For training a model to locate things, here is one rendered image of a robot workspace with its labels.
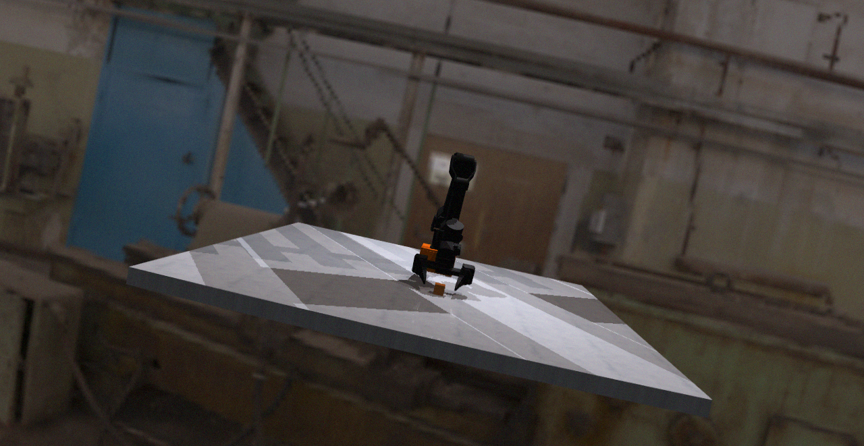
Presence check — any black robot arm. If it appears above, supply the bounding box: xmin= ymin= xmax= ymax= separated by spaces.
xmin=430 ymin=152 xmax=477 ymax=264

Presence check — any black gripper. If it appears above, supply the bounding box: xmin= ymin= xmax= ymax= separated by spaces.
xmin=412 ymin=254 xmax=475 ymax=291

